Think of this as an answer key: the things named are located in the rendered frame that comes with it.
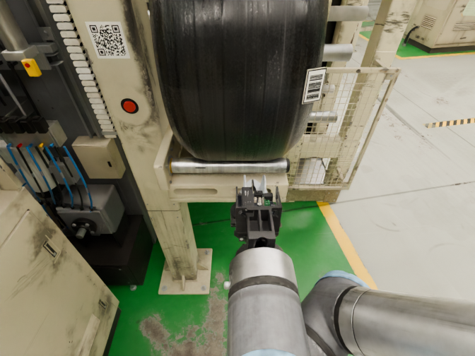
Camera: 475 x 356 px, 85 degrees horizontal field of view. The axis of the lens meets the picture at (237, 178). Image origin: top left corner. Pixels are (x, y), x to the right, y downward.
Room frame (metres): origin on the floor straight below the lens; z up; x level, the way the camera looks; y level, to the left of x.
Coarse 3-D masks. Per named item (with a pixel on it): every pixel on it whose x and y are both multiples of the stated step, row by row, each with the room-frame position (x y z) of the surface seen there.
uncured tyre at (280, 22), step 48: (192, 0) 0.46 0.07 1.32; (240, 0) 0.46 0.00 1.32; (288, 0) 0.46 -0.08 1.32; (192, 48) 0.43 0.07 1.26; (240, 48) 0.43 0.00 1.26; (288, 48) 0.43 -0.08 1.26; (192, 96) 0.42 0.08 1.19; (240, 96) 0.42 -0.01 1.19; (288, 96) 0.42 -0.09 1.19; (192, 144) 0.45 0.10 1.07; (240, 144) 0.44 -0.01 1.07; (288, 144) 0.45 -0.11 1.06
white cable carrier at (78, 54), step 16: (48, 0) 0.63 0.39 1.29; (64, 0) 0.64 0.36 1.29; (64, 16) 0.63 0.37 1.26; (64, 32) 0.63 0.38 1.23; (80, 48) 0.63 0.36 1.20; (80, 64) 0.63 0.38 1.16; (96, 80) 0.65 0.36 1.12; (96, 96) 0.63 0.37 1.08; (96, 112) 0.63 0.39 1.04; (112, 128) 0.63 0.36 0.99
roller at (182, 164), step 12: (180, 168) 0.55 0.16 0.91; (192, 168) 0.55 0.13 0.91; (204, 168) 0.55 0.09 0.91; (216, 168) 0.55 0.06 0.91; (228, 168) 0.55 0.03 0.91; (240, 168) 0.55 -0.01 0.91; (252, 168) 0.55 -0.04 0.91; (264, 168) 0.55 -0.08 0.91; (276, 168) 0.55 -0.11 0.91; (288, 168) 0.55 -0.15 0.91
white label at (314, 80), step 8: (312, 72) 0.44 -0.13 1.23; (320, 72) 0.44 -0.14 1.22; (312, 80) 0.44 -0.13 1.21; (320, 80) 0.44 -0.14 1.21; (304, 88) 0.43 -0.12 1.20; (312, 88) 0.44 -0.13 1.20; (320, 88) 0.44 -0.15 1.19; (304, 96) 0.43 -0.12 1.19; (312, 96) 0.44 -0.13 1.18; (320, 96) 0.44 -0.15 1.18
